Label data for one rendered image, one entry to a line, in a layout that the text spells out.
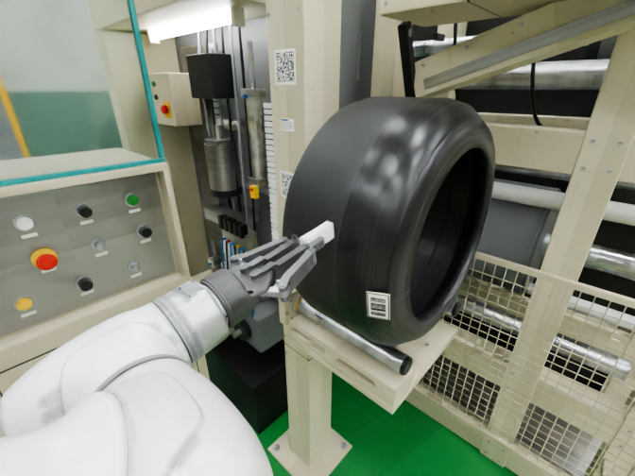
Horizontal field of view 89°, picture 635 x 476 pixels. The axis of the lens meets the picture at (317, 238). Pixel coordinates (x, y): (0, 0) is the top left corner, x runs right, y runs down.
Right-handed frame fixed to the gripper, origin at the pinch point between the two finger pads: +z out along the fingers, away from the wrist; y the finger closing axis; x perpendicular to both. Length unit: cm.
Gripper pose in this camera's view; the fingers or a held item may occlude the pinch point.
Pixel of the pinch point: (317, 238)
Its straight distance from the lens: 54.5
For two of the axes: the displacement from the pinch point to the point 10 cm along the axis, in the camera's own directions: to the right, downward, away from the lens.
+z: 6.8, -4.4, 5.9
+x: 1.1, 8.5, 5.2
